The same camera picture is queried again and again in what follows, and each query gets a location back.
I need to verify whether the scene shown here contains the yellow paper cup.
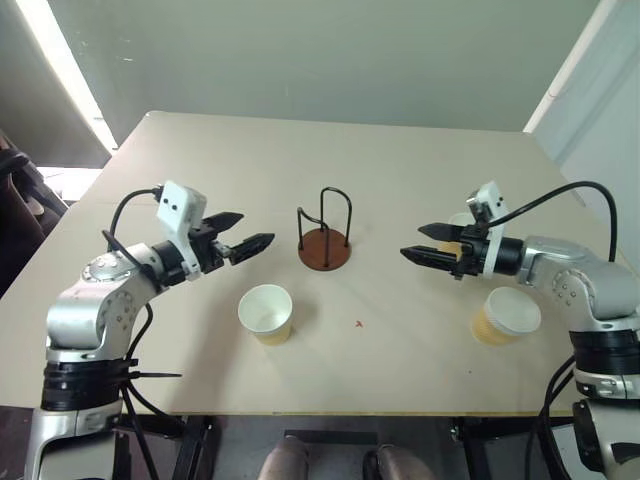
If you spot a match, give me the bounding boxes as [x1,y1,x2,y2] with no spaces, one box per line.
[469,286,543,348]
[438,211,477,257]
[237,283,295,348]

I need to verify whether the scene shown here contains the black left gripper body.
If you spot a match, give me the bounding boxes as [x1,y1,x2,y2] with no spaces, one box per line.
[188,226,237,274]

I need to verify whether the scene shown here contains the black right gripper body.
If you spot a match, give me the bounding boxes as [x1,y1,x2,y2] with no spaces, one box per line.
[451,223,490,283]

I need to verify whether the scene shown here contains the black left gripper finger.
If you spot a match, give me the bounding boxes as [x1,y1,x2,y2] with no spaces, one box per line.
[201,212,246,234]
[229,232,277,266]

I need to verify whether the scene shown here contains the black wire cup rack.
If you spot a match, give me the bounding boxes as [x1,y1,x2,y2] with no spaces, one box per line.
[295,186,354,273]

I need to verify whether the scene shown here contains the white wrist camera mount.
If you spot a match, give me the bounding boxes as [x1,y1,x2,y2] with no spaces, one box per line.
[155,180,208,277]
[466,180,509,279]

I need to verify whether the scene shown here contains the dark brown chair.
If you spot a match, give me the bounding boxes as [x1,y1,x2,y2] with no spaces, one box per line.
[0,128,69,297]

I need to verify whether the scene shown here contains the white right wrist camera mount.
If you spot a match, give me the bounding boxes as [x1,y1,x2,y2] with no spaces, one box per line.
[466,180,509,279]

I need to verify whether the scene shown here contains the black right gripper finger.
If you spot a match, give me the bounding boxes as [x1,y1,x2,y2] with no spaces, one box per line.
[417,222,465,243]
[399,244,460,274]

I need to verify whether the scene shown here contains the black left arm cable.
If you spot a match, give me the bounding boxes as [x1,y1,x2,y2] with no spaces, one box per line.
[101,185,171,480]

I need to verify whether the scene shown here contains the black zip tie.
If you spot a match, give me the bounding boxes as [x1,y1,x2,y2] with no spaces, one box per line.
[119,369,184,380]

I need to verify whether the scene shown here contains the dark rounded shape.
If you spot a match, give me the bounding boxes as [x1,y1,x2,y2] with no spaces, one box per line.
[362,443,436,480]
[257,435,311,480]

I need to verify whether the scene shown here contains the pale partition with white edge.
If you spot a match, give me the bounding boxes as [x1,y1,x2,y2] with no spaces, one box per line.
[522,0,640,274]

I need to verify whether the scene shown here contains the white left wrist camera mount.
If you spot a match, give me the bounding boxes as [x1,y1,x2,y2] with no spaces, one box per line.
[155,180,208,277]

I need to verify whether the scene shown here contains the grey partition with white edge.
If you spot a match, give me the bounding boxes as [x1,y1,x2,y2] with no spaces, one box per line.
[0,0,120,169]

